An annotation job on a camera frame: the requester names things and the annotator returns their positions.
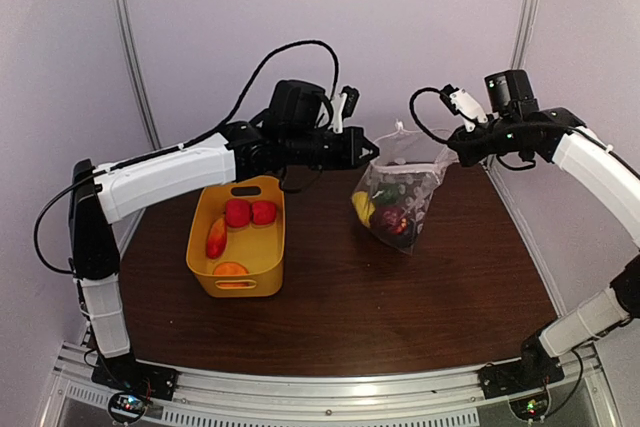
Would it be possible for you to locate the red toy apple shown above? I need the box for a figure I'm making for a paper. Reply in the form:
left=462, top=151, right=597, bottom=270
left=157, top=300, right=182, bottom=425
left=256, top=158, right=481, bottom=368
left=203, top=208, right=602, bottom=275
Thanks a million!
left=224, top=199, right=252, bottom=229
left=251, top=200, right=278, bottom=226

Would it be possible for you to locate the aluminium corner post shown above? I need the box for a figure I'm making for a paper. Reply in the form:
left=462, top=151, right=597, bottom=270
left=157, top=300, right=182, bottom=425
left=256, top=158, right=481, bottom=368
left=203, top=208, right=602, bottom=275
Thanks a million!
left=510, top=0, right=540, bottom=69
left=114, top=0, right=162, bottom=150

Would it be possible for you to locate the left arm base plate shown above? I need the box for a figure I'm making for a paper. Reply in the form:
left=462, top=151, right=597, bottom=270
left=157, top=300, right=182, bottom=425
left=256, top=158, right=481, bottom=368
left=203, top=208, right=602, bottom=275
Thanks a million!
left=91, top=354, right=178, bottom=401

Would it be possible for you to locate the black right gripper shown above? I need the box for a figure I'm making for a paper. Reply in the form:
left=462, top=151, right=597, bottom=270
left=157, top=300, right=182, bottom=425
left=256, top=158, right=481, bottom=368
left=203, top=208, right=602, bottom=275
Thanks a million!
left=449, top=112, right=527, bottom=167

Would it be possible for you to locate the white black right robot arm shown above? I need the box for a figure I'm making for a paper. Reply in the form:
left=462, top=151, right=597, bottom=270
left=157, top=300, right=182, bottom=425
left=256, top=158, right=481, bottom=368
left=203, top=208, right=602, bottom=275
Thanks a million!
left=440, top=70, right=639, bottom=389

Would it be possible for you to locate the black left camera cable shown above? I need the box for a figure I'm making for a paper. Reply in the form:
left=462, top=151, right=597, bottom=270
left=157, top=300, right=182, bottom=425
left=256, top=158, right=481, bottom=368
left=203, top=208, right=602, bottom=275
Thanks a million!
left=179, top=39, right=340, bottom=153

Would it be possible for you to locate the dark red toy fruit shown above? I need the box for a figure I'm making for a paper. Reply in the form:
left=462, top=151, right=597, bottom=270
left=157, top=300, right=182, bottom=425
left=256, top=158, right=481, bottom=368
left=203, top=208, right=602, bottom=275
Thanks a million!
left=374, top=206, right=410, bottom=237

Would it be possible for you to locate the yellow plastic basket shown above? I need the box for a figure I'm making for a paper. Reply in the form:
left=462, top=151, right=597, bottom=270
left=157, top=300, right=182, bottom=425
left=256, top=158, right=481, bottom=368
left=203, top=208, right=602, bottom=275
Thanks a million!
left=186, top=176, right=286, bottom=298

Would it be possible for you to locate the clear zip top bag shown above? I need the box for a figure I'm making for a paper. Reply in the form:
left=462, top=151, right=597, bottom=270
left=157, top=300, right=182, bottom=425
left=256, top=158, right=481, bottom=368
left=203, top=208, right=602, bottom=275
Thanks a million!
left=351, top=121, right=458, bottom=254

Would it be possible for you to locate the right circuit board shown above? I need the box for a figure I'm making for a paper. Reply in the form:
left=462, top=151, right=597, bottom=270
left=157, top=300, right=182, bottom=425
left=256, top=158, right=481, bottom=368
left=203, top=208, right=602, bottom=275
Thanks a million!
left=509, top=394, right=550, bottom=422

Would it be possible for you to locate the circuit board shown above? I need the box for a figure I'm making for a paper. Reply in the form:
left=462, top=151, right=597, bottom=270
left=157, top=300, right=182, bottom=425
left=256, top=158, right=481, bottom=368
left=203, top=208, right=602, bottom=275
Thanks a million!
left=509, top=394, right=550, bottom=422
left=107, top=392, right=148, bottom=424

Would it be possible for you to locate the left circuit board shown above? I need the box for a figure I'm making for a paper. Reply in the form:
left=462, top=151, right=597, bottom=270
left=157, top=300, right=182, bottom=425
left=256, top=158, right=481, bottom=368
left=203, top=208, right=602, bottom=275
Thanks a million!
left=107, top=392, right=148, bottom=424

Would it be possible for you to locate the black camera cable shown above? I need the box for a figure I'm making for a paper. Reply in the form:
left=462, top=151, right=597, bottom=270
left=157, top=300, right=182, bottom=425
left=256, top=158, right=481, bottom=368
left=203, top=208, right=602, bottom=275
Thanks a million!
left=408, top=86, right=454, bottom=146
left=179, top=39, right=340, bottom=153

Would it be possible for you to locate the left aluminium corner post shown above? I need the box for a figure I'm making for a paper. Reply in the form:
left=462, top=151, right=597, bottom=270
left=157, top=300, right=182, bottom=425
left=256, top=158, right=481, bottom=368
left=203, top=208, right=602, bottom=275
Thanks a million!
left=114, top=0, right=162, bottom=150

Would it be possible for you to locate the black right camera cable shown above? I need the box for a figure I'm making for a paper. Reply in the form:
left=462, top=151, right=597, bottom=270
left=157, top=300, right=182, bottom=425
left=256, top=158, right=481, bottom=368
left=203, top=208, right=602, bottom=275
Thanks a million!
left=408, top=86, right=454, bottom=146

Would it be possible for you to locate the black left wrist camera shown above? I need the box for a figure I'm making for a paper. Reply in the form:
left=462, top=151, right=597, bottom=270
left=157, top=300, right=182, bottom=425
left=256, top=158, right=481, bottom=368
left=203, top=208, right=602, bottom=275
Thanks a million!
left=329, top=86, right=360, bottom=134

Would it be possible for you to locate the right aluminium corner post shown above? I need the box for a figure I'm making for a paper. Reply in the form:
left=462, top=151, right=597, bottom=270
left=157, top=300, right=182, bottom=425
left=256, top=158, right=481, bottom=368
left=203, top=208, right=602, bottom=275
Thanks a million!
left=510, top=0, right=540, bottom=69

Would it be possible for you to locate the orange toy orange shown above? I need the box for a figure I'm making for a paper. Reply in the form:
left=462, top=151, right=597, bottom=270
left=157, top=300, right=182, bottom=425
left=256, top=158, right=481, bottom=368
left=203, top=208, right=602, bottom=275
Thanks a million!
left=213, top=262, right=249, bottom=277

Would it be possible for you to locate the aluminium front rail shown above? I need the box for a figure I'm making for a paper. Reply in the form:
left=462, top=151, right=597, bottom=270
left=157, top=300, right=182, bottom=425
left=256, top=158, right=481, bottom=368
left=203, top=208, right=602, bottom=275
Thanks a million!
left=39, top=341, right=621, bottom=427

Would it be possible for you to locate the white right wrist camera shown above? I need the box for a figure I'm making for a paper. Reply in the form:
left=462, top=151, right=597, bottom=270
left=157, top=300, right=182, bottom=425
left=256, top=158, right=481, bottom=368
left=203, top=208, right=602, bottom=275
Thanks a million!
left=440, top=84, right=489, bottom=132

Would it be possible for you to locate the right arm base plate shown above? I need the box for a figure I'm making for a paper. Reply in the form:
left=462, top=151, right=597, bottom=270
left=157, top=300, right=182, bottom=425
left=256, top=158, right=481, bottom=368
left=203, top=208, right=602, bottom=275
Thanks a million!
left=478, top=360, right=565, bottom=400

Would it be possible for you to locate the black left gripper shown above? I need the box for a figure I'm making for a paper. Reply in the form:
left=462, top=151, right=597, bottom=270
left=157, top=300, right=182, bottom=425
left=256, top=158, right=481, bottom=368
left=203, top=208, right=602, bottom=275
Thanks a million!
left=284, top=125, right=380, bottom=170

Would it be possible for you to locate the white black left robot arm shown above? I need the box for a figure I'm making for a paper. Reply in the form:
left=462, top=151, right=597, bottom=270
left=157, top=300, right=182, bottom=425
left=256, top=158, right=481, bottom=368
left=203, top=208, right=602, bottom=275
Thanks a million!
left=60, top=80, right=379, bottom=391

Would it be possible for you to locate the yellow toy banana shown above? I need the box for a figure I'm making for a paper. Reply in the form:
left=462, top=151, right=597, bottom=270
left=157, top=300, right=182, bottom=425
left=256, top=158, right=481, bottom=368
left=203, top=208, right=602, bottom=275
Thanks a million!
left=351, top=191, right=376, bottom=228

